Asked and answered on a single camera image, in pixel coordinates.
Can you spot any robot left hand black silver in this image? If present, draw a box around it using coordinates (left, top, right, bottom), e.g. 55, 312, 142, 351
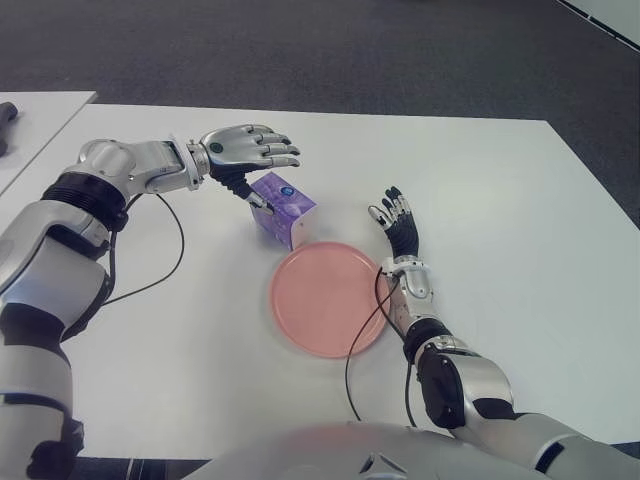
199, 123, 302, 217

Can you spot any robot right hand black silver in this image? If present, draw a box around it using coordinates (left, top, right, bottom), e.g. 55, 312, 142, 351
367, 185, 421, 261

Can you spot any purple tissue paper pack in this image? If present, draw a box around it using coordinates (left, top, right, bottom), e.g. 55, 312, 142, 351
248, 170, 319, 251

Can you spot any pink round plate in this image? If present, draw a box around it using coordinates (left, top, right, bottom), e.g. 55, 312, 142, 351
271, 240, 392, 360

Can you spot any silver robot torso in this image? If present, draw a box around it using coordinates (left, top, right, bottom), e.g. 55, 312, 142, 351
184, 422, 541, 480

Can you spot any black object on side table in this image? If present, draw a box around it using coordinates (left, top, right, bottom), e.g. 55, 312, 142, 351
0, 101, 20, 157

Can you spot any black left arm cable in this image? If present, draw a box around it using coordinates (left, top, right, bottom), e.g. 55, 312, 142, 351
102, 192, 185, 306

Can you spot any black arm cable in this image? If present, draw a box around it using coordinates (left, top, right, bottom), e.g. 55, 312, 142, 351
102, 192, 185, 306
343, 269, 419, 429

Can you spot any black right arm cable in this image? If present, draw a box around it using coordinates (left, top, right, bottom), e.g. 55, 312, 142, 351
343, 269, 419, 429

